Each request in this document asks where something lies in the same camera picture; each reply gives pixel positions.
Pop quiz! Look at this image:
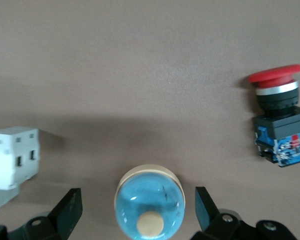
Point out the white circuit breaker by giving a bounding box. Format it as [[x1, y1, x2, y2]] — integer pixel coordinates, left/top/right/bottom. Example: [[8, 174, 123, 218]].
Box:
[[0, 126, 41, 215]]

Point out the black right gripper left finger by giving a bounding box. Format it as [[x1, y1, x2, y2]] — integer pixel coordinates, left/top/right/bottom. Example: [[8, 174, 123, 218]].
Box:
[[0, 187, 84, 240]]

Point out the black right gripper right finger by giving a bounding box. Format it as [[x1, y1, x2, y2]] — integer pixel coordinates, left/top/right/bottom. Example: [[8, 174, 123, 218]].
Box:
[[189, 186, 300, 240]]

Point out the red mushroom pushbutton black body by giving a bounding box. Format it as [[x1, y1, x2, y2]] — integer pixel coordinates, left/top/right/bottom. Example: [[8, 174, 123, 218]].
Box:
[[247, 64, 300, 168]]

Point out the blue desk bell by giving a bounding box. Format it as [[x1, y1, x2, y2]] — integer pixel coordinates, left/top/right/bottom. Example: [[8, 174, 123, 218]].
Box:
[[114, 164, 186, 240]]

